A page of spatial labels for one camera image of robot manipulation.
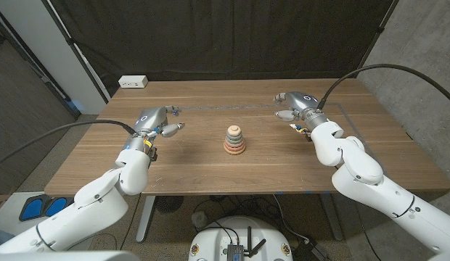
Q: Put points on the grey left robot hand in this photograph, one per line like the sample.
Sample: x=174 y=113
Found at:
x=150 y=117

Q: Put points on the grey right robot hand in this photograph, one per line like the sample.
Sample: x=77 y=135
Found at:
x=301 y=103

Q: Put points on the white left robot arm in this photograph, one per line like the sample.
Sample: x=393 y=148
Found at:
x=94 y=195

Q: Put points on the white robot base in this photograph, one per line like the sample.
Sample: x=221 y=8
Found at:
x=210 y=239

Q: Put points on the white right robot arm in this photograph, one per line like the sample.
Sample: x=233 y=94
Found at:
x=355 y=166

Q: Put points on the white power strip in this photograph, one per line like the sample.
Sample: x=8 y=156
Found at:
x=133 y=81

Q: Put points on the black round floor fan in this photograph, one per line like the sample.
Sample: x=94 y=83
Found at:
x=169 y=203

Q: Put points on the black backdrop stand pole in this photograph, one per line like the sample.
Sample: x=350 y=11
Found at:
x=377 y=34
x=76 y=50

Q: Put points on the black backdrop curtain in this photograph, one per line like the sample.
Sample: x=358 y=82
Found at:
x=225 y=36

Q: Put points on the metal table leg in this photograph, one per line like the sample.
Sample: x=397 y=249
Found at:
x=145 y=221
x=332 y=221

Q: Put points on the grey round floor object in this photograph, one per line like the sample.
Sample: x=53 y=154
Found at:
x=199 y=219

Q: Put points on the blue foot pedal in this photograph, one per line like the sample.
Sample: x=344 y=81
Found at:
x=32 y=209
x=55 y=206

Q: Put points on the black power adapter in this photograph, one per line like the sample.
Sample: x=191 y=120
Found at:
x=308 y=251

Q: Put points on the black antenna radio box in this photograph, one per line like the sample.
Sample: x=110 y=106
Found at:
x=235 y=252

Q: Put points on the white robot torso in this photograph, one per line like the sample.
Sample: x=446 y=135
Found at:
x=65 y=256

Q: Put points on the person's blue jeans leg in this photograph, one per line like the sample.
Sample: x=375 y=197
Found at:
x=0 y=237

